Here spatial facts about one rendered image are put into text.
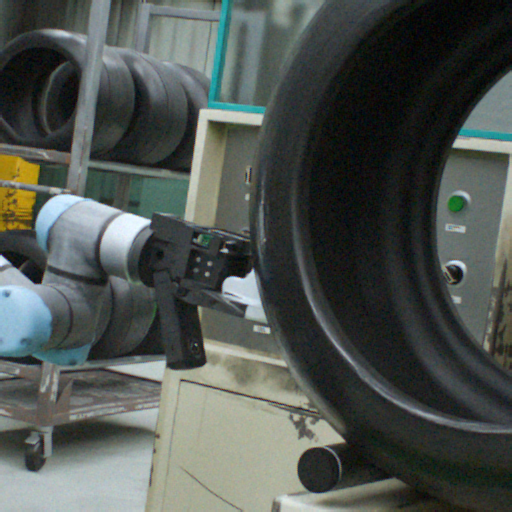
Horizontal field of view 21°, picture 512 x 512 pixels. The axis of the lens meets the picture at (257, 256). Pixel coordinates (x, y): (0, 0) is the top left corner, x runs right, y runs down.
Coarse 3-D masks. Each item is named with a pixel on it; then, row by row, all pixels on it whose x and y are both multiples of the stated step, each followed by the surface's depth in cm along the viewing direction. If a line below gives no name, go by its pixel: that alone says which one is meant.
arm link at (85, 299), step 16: (48, 272) 159; (64, 272) 157; (64, 288) 156; (80, 288) 157; (96, 288) 158; (80, 304) 156; (96, 304) 159; (80, 320) 155; (96, 320) 161; (80, 336) 158; (48, 352) 158; (64, 352) 158; (80, 352) 159
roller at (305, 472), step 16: (320, 448) 129; (336, 448) 131; (352, 448) 132; (304, 464) 130; (320, 464) 129; (336, 464) 129; (352, 464) 131; (368, 464) 133; (304, 480) 130; (320, 480) 129; (336, 480) 129; (352, 480) 131; (368, 480) 135
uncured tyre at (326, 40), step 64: (384, 0) 126; (448, 0) 145; (320, 64) 129; (384, 64) 148; (448, 64) 152; (320, 128) 131; (384, 128) 154; (448, 128) 152; (256, 192) 134; (320, 192) 148; (384, 192) 155; (256, 256) 135; (320, 256) 147; (384, 256) 155; (320, 320) 128; (384, 320) 153; (448, 320) 151; (320, 384) 129; (384, 384) 125; (448, 384) 150; (384, 448) 125; (448, 448) 121
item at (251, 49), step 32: (224, 0) 214; (256, 0) 211; (288, 0) 208; (320, 0) 205; (224, 32) 214; (256, 32) 211; (288, 32) 208; (224, 64) 214; (256, 64) 211; (224, 96) 214; (256, 96) 211; (480, 128) 190
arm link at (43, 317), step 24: (0, 264) 148; (0, 288) 145; (24, 288) 146; (48, 288) 152; (0, 312) 144; (24, 312) 143; (48, 312) 146; (0, 336) 144; (24, 336) 143; (48, 336) 147
